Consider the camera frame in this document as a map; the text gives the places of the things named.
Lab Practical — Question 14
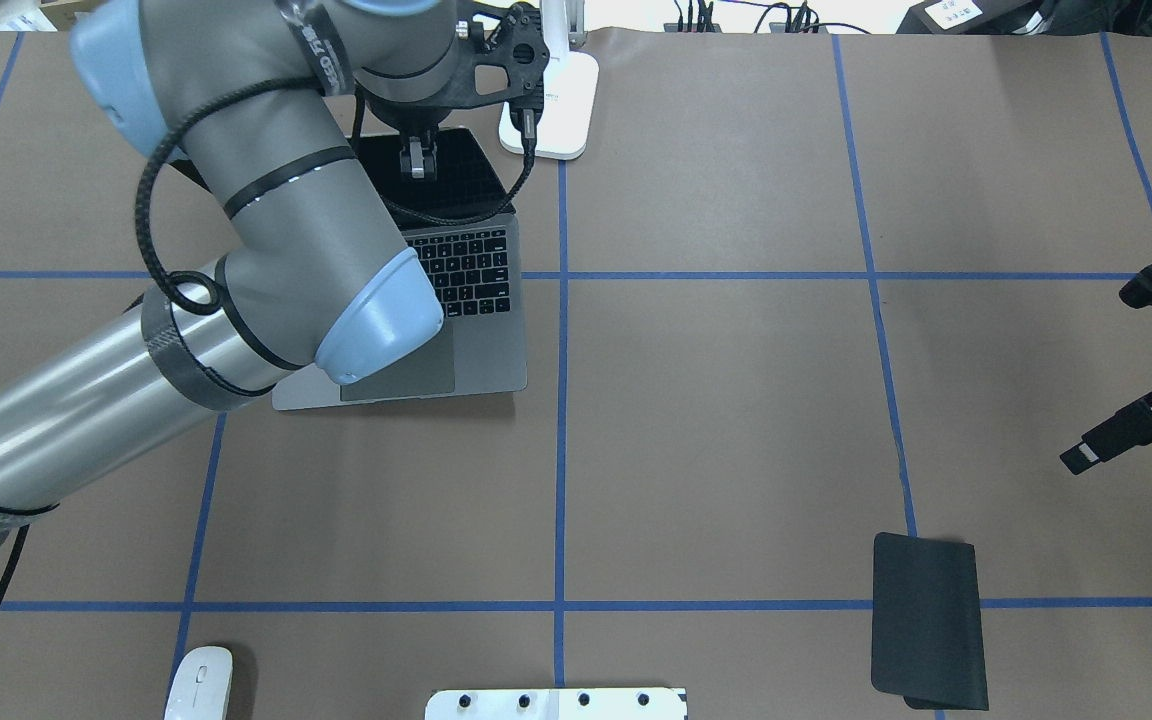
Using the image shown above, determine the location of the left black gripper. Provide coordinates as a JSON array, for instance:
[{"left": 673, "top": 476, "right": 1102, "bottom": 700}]
[{"left": 376, "top": 100, "right": 453, "bottom": 181}]

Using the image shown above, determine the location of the grey laptop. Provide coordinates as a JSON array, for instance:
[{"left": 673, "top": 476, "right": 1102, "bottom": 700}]
[{"left": 271, "top": 127, "right": 529, "bottom": 411}]

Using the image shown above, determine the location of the black mouse pad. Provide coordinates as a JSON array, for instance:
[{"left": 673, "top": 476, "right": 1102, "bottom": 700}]
[{"left": 869, "top": 532, "right": 990, "bottom": 712}]

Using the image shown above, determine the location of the white computer mouse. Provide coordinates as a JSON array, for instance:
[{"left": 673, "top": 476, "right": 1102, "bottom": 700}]
[{"left": 162, "top": 644, "right": 234, "bottom": 719}]

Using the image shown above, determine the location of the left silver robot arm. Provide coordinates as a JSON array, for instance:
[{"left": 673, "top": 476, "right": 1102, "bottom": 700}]
[{"left": 0, "top": 1, "right": 460, "bottom": 547}]

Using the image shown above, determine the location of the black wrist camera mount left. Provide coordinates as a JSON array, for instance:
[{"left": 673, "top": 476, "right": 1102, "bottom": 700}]
[{"left": 450, "top": 1, "right": 550, "bottom": 120}]

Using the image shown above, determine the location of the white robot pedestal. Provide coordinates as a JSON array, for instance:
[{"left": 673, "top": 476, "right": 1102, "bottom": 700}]
[{"left": 424, "top": 687, "right": 689, "bottom": 719}]

